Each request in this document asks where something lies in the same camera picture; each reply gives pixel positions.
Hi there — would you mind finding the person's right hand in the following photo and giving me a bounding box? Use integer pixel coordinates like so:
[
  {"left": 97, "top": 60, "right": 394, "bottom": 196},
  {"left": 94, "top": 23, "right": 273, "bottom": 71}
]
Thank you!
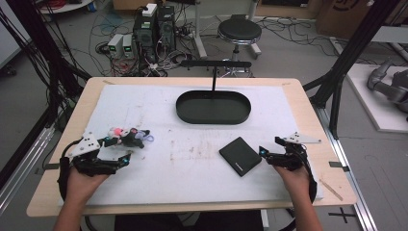
[{"left": 273, "top": 163, "right": 315, "bottom": 205}]

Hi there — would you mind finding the person's left hand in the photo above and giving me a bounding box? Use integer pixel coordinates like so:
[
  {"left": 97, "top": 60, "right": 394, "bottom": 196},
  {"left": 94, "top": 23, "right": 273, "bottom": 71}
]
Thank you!
[{"left": 64, "top": 165, "right": 111, "bottom": 207}]

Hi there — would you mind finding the white round table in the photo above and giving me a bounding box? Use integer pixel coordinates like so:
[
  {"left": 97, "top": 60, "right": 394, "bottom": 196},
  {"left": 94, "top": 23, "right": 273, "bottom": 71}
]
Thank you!
[{"left": 34, "top": 0, "right": 94, "bottom": 15}]

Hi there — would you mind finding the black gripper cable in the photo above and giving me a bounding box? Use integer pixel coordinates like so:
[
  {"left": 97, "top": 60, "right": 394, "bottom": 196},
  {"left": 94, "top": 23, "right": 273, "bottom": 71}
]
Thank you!
[
  {"left": 281, "top": 149, "right": 319, "bottom": 231},
  {"left": 57, "top": 139, "right": 85, "bottom": 202}
]

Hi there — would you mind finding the black computer tower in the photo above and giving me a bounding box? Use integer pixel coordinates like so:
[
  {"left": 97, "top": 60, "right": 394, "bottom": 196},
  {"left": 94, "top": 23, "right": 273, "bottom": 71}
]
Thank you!
[
  {"left": 156, "top": 5, "right": 177, "bottom": 53},
  {"left": 132, "top": 13, "right": 159, "bottom": 64}
]

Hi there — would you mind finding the pink and black plush keychain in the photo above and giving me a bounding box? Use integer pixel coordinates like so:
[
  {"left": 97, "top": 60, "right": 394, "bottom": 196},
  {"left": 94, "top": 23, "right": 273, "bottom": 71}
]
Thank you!
[{"left": 107, "top": 126, "right": 155, "bottom": 150}]

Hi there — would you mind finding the thin wooden stick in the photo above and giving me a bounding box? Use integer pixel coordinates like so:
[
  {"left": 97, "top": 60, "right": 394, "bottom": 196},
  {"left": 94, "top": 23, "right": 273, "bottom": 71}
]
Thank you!
[{"left": 319, "top": 178, "right": 344, "bottom": 202}]

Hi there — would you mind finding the black frame with cable bundle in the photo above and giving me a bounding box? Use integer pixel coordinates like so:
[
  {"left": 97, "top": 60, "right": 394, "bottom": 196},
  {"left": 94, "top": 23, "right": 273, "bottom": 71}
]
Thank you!
[{"left": 0, "top": 0, "right": 93, "bottom": 191}]

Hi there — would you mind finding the brown cardboard box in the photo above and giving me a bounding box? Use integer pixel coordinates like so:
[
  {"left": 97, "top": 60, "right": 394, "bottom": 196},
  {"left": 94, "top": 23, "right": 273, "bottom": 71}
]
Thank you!
[{"left": 315, "top": 0, "right": 408, "bottom": 32}]

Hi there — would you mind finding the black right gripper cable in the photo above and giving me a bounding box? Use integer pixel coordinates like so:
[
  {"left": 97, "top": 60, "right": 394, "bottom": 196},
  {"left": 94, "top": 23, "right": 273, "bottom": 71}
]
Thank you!
[{"left": 281, "top": 149, "right": 319, "bottom": 231}]

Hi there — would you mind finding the grey power supply unit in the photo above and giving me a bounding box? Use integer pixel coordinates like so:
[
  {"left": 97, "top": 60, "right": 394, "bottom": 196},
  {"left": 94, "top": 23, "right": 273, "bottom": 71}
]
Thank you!
[
  {"left": 121, "top": 34, "right": 136, "bottom": 59},
  {"left": 107, "top": 33, "right": 125, "bottom": 59}
]

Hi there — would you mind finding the white metal table leg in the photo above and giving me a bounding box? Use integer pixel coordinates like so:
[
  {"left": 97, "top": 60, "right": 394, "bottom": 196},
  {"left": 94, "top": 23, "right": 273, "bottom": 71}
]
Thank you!
[
  {"left": 191, "top": 0, "right": 209, "bottom": 60},
  {"left": 247, "top": 0, "right": 263, "bottom": 61}
]

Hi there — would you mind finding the white foam mat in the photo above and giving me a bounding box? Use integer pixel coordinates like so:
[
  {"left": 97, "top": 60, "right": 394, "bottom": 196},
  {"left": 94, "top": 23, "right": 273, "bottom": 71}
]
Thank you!
[{"left": 57, "top": 84, "right": 325, "bottom": 207}]

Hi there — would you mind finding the person's dark clothing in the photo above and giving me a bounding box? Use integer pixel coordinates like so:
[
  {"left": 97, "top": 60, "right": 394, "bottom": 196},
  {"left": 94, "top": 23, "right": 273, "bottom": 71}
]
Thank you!
[{"left": 113, "top": 209, "right": 266, "bottom": 231}]

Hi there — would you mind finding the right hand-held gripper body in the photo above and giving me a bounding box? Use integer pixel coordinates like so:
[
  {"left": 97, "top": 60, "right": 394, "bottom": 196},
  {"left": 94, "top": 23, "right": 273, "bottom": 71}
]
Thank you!
[{"left": 270, "top": 131, "right": 322, "bottom": 172}]

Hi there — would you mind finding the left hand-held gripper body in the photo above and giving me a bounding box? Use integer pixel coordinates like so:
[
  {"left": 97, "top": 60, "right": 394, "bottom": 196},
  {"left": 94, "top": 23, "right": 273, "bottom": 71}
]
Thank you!
[{"left": 63, "top": 131, "right": 122, "bottom": 178}]

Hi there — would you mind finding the black wallet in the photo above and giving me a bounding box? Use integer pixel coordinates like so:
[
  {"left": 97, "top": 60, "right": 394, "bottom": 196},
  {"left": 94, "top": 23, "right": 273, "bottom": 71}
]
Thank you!
[{"left": 218, "top": 136, "right": 264, "bottom": 178}]

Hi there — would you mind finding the black oval tray hanger stand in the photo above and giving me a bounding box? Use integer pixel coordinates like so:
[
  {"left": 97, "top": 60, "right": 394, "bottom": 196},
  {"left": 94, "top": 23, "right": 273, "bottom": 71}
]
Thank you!
[{"left": 175, "top": 60, "right": 253, "bottom": 126}]

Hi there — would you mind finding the aluminium rail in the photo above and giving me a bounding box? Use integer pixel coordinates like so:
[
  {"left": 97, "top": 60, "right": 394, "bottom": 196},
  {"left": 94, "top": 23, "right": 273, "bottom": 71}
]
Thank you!
[
  {"left": 315, "top": 105, "right": 380, "bottom": 231},
  {"left": 0, "top": 126, "right": 56, "bottom": 216}
]

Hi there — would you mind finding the white box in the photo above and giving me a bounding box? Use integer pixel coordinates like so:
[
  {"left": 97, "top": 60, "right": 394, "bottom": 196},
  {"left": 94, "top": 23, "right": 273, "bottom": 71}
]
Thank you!
[{"left": 140, "top": 2, "right": 159, "bottom": 18}]

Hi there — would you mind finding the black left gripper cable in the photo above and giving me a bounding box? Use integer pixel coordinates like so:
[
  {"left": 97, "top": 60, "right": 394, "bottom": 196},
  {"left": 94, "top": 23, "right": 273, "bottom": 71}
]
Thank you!
[{"left": 57, "top": 139, "right": 85, "bottom": 202}]

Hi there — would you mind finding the black metal frame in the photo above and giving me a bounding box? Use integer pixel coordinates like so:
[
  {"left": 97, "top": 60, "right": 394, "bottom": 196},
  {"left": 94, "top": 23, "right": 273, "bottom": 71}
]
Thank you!
[{"left": 302, "top": 0, "right": 408, "bottom": 140}]

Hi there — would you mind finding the white floor board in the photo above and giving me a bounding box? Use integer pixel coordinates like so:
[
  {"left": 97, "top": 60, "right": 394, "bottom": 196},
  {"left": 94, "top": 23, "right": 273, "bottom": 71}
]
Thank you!
[{"left": 345, "top": 63, "right": 408, "bottom": 135}]

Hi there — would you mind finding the black round stool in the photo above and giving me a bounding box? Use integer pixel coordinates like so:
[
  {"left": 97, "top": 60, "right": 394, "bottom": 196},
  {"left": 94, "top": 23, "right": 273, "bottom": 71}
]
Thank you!
[{"left": 217, "top": 16, "right": 264, "bottom": 62}]

